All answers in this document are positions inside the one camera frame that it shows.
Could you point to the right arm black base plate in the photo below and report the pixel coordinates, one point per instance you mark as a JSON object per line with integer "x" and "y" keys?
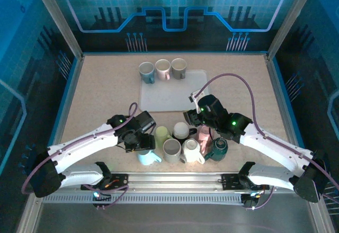
{"x": 230, "y": 181}

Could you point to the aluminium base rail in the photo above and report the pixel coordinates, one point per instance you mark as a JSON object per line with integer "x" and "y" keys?
{"x": 174, "y": 182}

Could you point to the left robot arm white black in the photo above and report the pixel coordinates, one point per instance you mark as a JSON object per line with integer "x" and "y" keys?
{"x": 79, "y": 148}

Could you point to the black mug white base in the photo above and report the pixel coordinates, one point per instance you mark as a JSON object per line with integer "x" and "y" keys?
{"x": 180, "y": 129}

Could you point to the white plastic tray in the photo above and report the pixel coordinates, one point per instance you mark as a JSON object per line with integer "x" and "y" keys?
{"x": 172, "y": 98}

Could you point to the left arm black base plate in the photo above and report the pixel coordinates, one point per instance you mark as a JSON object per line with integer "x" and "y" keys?
{"x": 119, "y": 181}

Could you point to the pale pink mug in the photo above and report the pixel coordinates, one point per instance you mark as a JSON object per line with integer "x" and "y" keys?
{"x": 162, "y": 72}

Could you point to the white faceted mug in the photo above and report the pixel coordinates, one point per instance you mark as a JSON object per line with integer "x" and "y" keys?
{"x": 190, "y": 151}

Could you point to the grey mug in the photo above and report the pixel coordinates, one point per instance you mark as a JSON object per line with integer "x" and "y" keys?
{"x": 172, "y": 156}

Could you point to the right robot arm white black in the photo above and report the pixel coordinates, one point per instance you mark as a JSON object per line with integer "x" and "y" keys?
{"x": 272, "y": 148}

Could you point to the pink faceted mug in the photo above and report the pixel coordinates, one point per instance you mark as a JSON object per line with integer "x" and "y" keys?
{"x": 204, "y": 137}

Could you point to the taupe mug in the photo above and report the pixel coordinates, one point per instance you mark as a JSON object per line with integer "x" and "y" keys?
{"x": 178, "y": 72}

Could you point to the aluminium frame post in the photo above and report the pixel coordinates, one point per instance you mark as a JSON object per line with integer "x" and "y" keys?
{"x": 58, "y": 18}
{"x": 289, "y": 18}

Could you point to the light green mug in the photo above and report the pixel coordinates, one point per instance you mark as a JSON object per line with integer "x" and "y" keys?
{"x": 162, "y": 135}

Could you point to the dark green faceted mug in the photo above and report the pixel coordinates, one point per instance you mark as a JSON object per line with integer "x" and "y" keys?
{"x": 218, "y": 149}

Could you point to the blue-grey mug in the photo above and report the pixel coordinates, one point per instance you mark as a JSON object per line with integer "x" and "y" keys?
{"x": 146, "y": 75}

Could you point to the light blue mug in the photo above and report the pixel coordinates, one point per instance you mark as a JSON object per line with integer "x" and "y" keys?
{"x": 148, "y": 159}

